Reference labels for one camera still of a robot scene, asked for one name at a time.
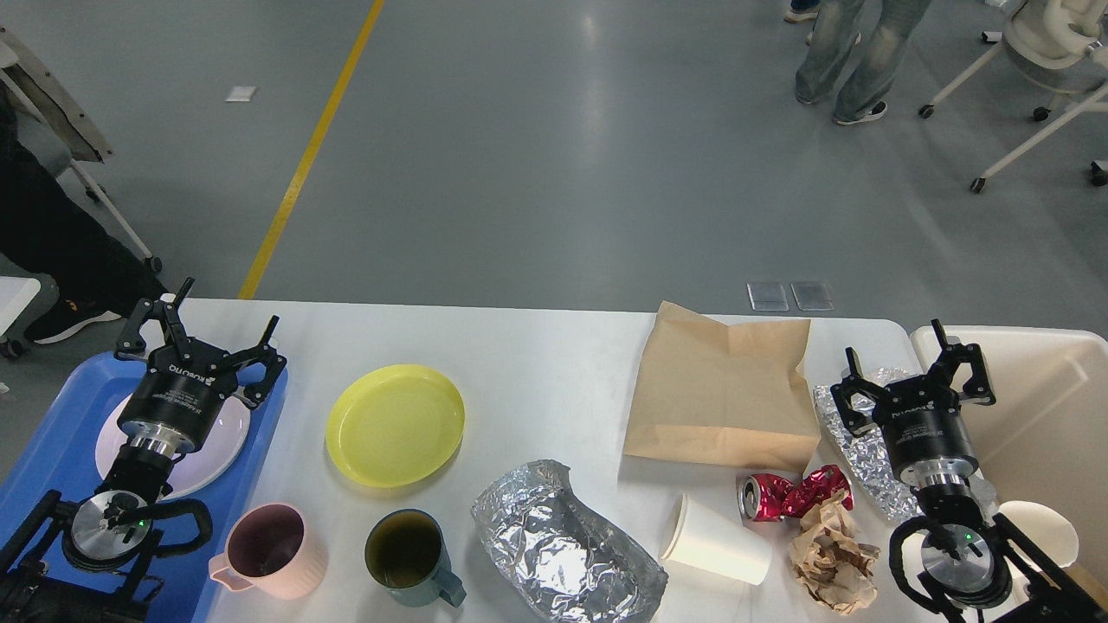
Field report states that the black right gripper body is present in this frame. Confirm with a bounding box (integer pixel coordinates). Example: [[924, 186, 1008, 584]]
[[872, 386, 979, 486]]

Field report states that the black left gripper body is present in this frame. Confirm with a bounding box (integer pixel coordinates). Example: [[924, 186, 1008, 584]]
[[117, 343, 261, 455]]

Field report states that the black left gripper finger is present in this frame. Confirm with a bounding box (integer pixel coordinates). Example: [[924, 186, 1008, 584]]
[[115, 279, 195, 362], [213, 315, 287, 408]]

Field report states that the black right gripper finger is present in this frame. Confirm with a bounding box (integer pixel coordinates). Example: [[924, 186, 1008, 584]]
[[919, 319, 996, 408], [830, 347, 894, 437]]

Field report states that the yellow plate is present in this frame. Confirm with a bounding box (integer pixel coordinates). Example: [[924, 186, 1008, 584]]
[[325, 364, 466, 488]]

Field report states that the pink ribbed mug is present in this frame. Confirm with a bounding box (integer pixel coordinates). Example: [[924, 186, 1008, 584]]
[[207, 504, 328, 600]]

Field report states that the teal green mug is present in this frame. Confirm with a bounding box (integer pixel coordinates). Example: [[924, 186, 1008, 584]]
[[365, 509, 466, 607]]

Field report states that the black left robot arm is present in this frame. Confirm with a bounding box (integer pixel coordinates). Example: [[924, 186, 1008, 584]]
[[3, 279, 287, 622]]

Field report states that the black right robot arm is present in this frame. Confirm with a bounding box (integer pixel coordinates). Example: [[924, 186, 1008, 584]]
[[830, 320, 1105, 622]]

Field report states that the pink plate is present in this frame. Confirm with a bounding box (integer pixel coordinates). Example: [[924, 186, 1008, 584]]
[[94, 395, 252, 500]]

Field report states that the flat foil sheet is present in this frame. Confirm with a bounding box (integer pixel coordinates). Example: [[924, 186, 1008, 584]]
[[812, 367, 998, 523]]

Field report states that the beige plastic bin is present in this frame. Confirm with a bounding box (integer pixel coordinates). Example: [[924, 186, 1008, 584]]
[[945, 324, 1107, 593]]

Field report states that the crushed red can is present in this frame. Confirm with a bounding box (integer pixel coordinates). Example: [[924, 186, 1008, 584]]
[[737, 464, 854, 522]]

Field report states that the blue plastic tray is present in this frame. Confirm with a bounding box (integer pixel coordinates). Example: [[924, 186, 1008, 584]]
[[0, 350, 290, 623]]

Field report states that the white side table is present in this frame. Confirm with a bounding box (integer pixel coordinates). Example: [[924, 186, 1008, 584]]
[[0, 276, 41, 359]]

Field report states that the floor outlet plate right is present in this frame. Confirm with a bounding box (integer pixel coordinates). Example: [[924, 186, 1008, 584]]
[[790, 280, 835, 312]]

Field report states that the floor outlet plate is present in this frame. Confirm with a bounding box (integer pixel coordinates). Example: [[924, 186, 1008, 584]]
[[745, 280, 790, 312], [790, 280, 835, 312]]

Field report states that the crumpled brown paper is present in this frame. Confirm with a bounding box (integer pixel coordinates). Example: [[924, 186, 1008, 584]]
[[789, 491, 881, 616]]

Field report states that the brown paper bag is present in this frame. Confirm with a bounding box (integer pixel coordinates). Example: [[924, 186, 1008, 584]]
[[622, 302, 821, 471]]

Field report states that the floor outlet plate left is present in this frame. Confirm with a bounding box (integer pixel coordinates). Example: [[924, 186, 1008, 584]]
[[745, 280, 790, 312]]

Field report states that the white paper cup in bin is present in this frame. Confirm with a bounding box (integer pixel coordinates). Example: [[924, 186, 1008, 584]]
[[998, 500, 1079, 568]]

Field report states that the grey chair at left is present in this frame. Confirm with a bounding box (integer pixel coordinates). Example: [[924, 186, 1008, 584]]
[[1, 27, 163, 273]]

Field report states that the crumpled foil tray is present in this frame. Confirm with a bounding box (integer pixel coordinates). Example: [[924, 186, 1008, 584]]
[[471, 459, 668, 622]]

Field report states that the person in blue jeans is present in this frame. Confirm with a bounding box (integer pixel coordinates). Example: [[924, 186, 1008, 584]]
[[796, 0, 934, 126]]

